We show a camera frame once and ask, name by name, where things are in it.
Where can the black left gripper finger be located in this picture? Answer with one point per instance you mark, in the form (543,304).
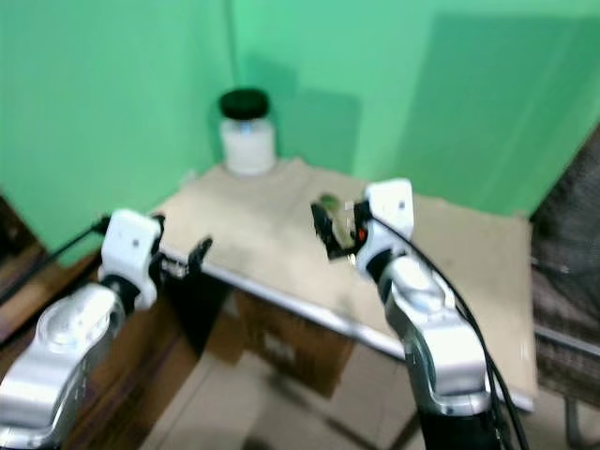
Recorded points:
(200,255)

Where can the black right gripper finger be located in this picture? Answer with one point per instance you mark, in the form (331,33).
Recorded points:
(324,231)

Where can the small green round object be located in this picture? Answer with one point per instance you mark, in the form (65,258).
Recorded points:
(328,200)

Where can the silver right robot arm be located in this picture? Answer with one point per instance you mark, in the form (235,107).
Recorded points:
(431,337)

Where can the white jar with black lid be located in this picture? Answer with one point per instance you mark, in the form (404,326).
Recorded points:
(247,145)

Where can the brown cardboard box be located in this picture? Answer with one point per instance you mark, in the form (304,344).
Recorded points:
(291,342)

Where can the dark grey mesh furniture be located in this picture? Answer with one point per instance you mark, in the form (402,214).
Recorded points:
(567,281)

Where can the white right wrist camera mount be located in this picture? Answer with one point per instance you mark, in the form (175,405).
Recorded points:
(389,211)

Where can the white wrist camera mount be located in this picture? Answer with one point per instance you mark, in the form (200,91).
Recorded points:
(389,211)
(129,246)

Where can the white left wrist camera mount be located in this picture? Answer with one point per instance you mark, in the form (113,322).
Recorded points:
(129,246)

